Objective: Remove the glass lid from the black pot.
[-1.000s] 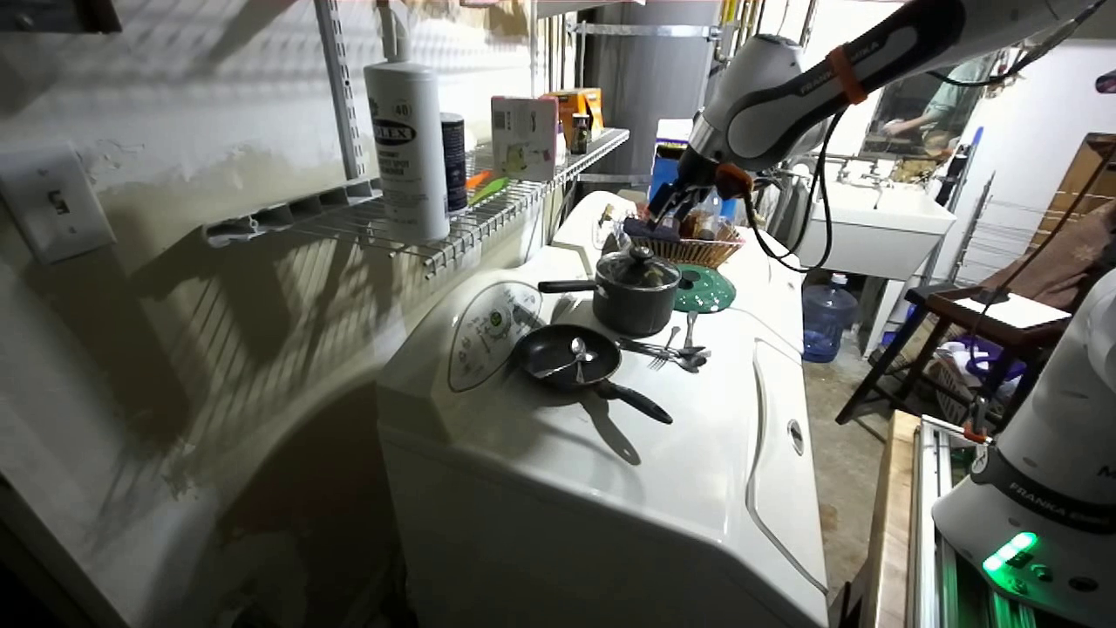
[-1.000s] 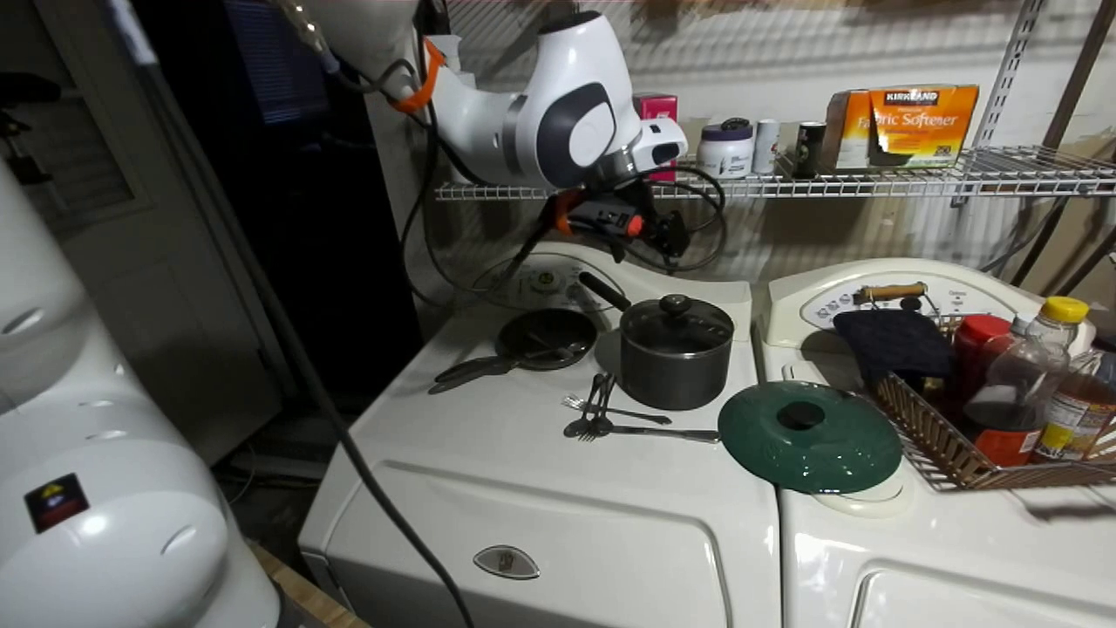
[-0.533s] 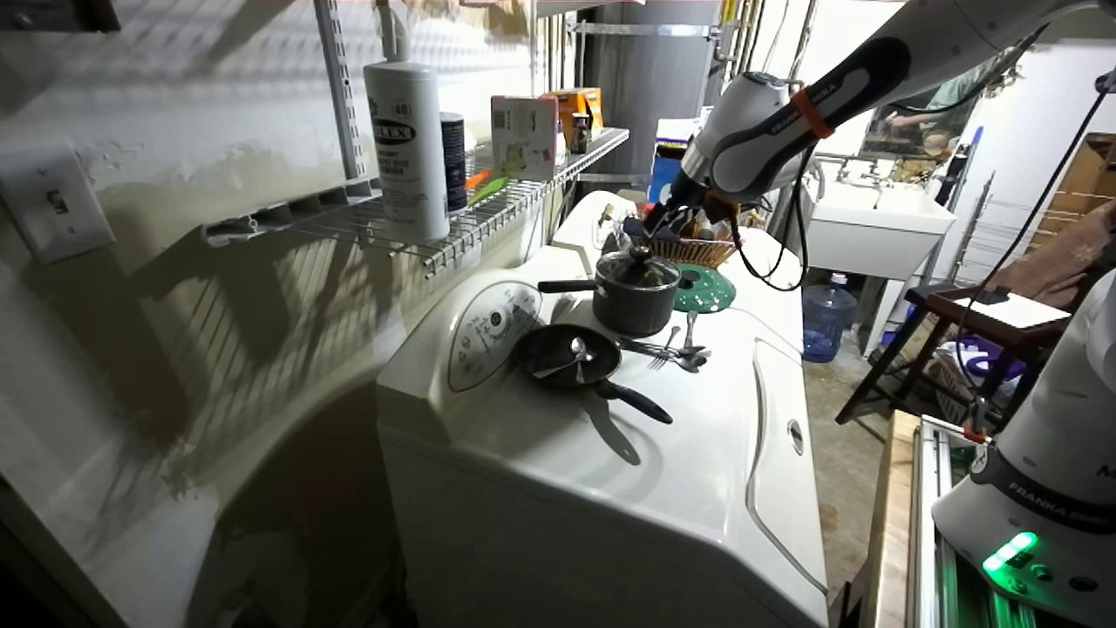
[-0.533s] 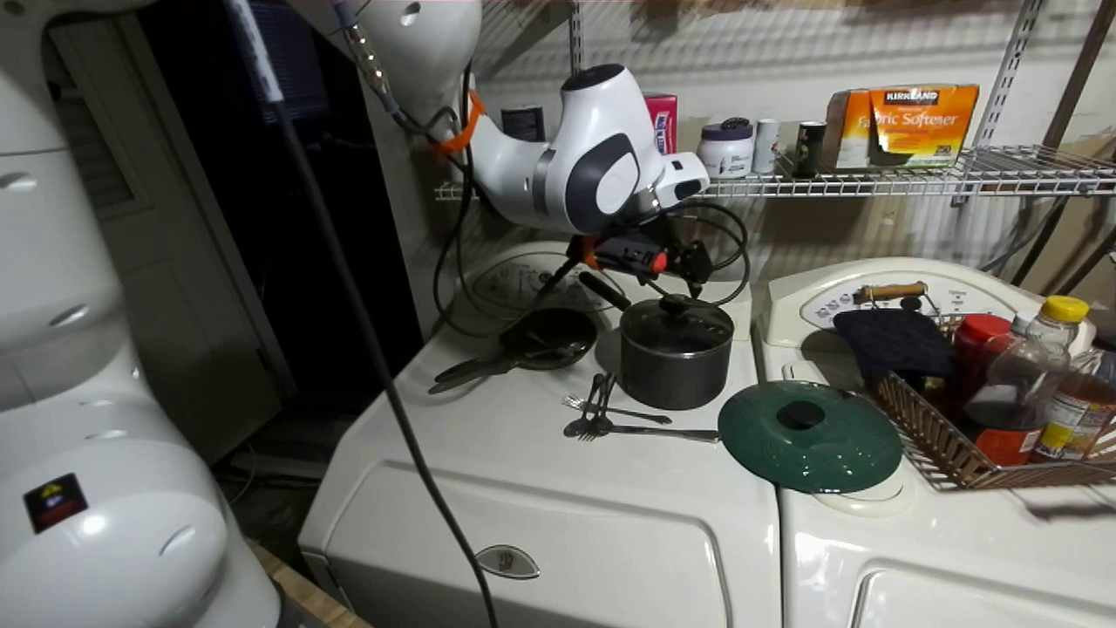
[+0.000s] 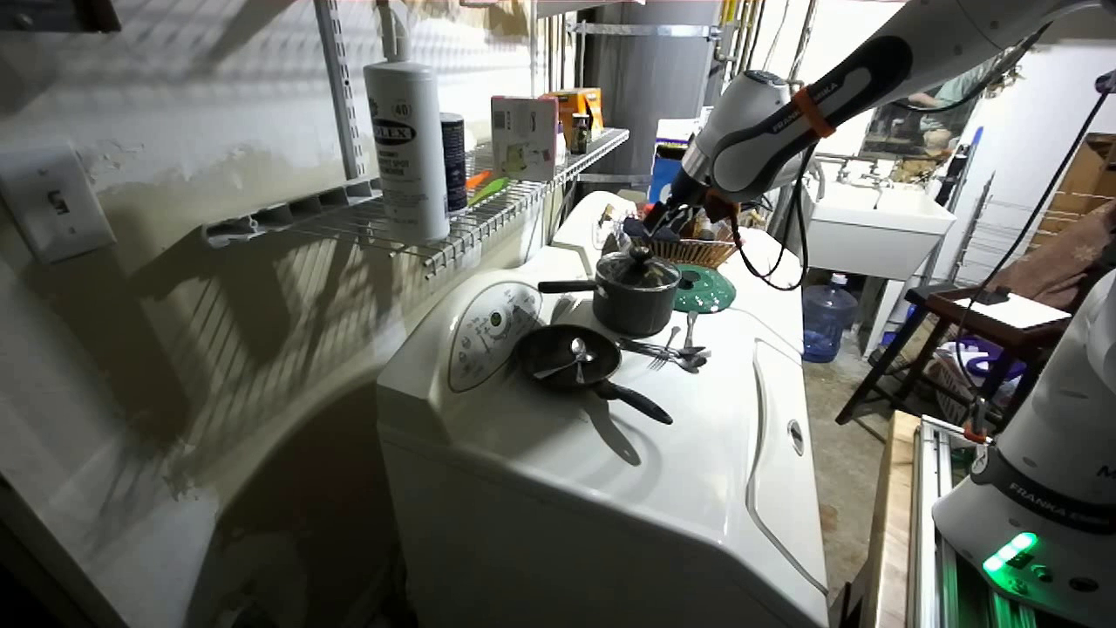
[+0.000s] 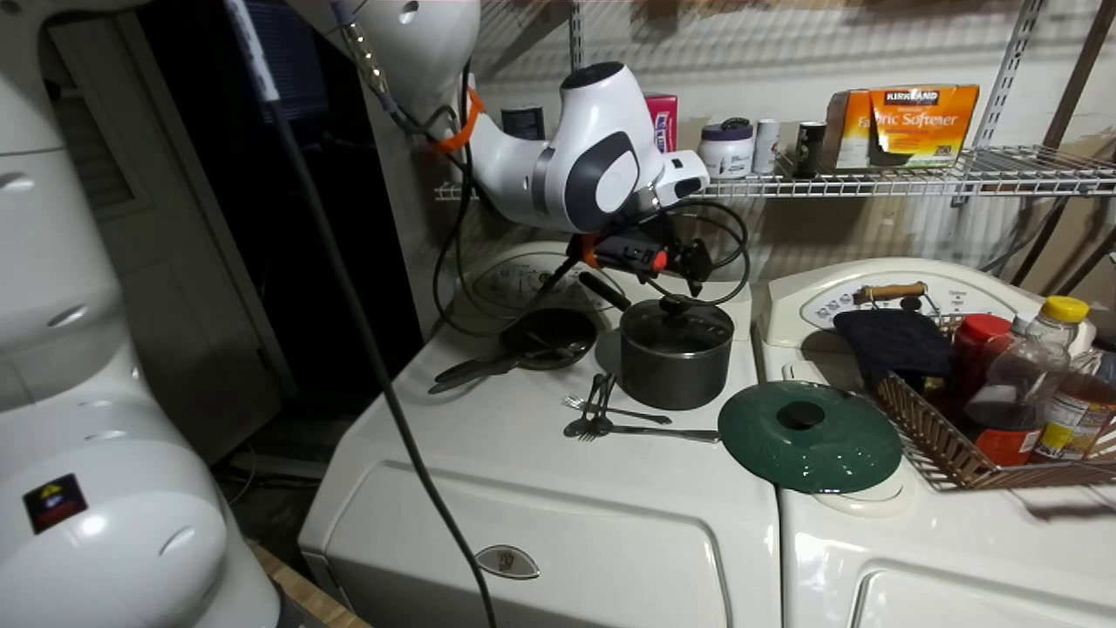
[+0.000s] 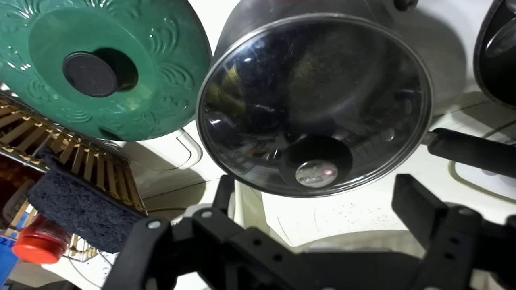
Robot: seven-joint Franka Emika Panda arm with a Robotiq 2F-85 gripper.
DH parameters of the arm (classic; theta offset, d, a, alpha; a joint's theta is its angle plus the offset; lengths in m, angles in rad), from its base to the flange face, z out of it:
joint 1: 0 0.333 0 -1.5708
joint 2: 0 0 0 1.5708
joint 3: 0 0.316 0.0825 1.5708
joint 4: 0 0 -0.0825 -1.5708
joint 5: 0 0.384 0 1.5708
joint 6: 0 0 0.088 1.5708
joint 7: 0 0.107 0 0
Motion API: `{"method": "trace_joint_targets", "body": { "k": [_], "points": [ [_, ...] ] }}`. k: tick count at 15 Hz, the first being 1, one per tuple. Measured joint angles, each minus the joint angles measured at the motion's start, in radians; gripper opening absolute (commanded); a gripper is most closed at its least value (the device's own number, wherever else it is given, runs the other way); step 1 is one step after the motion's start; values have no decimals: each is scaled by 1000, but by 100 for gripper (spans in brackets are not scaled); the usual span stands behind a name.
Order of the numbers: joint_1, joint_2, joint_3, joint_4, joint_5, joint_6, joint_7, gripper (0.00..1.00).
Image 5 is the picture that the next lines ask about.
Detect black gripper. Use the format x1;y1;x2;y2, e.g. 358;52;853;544
637;173;724;252

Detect blue cardboard box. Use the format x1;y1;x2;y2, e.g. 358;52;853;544
645;149;691;215

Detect white dryer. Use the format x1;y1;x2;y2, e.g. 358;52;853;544
548;190;640;261

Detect metal tongs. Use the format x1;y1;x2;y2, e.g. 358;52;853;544
619;312;716;377

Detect orange box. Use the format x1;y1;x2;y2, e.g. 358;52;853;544
549;85;607;158

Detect metal spoon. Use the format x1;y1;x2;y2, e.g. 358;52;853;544
534;335;591;383

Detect grey water heater tank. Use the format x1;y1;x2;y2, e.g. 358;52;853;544
571;0;724;182

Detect black frying pan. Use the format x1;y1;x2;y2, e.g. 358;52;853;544
504;322;676;429

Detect white box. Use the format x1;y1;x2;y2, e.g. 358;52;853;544
488;92;560;187

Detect blue water jug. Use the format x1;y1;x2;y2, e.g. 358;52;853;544
797;273;866;366

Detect white utility sink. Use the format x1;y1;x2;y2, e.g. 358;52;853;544
804;173;960;287

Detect black can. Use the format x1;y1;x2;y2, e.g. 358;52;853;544
437;108;469;216

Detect tall white canister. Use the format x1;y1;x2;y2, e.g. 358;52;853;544
361;59;452;246

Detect dark wooden chair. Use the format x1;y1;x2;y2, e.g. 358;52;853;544
833;284;1074;429

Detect brown cardboard box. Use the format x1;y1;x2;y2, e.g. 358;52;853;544
1052;131;1116;220

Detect black pot with handle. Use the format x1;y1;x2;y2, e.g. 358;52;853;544
534;256;682;344

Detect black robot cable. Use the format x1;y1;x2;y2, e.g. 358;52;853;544
724;23;1116;297

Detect white wire shelf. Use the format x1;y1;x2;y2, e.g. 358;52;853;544
203;126;633;284

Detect white light switch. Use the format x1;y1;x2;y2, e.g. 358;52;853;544
0;155;117;268

